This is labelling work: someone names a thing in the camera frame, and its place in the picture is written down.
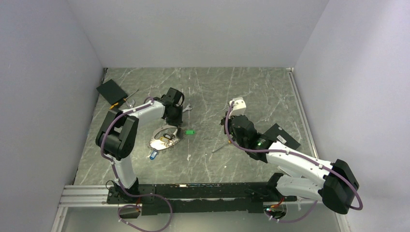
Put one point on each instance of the left orange black screwdriver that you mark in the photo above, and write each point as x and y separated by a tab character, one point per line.
122	101

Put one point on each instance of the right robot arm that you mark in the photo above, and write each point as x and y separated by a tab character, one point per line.
332	183

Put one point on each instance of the right black box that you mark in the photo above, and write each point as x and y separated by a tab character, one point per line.
277	133

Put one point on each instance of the silver wrench left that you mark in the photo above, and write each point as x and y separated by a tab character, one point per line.
130	103

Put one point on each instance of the blue key tag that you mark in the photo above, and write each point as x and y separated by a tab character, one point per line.
153	154

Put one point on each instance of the black key tag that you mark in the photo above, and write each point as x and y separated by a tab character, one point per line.
168	136

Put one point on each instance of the green key tag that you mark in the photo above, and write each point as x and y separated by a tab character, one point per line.
190	132

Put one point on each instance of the metal key organizer plate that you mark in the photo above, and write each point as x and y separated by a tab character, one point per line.
158	143

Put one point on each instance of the black box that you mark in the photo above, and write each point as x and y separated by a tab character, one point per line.
111	91
277	133

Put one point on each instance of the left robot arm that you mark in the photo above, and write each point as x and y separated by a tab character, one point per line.
117	135

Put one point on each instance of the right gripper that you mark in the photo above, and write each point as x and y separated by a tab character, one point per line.
225	120

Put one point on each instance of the right orange black screwdriver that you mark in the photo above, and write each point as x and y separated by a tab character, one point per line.
221	147

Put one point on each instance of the silver wrench near plate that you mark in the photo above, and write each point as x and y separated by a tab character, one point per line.
187	108

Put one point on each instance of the left black box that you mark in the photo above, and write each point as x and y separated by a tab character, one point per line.
111	91

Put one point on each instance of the orange black screwdriver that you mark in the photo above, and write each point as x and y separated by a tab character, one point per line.
221	147
122	101

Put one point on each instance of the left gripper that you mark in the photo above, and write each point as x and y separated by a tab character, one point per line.
178	122

